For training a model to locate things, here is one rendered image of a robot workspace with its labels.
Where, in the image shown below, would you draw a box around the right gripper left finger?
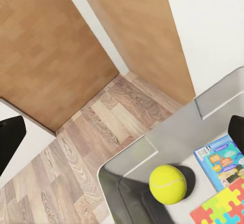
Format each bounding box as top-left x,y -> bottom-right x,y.
0,115 -> 26,177

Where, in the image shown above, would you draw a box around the jigsaw puzzle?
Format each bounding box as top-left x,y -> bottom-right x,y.
189,175 -> 244,224

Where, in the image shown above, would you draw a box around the tennis ball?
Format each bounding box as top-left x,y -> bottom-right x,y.
149,164 -> 187,205

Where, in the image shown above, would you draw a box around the board game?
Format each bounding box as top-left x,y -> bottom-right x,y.
193,134 -> 244,193

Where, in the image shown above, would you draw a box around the toy box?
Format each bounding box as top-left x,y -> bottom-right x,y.
97,65 -> 244,224

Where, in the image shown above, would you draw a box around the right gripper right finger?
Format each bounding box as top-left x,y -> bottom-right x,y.
228,115 -> 244,156

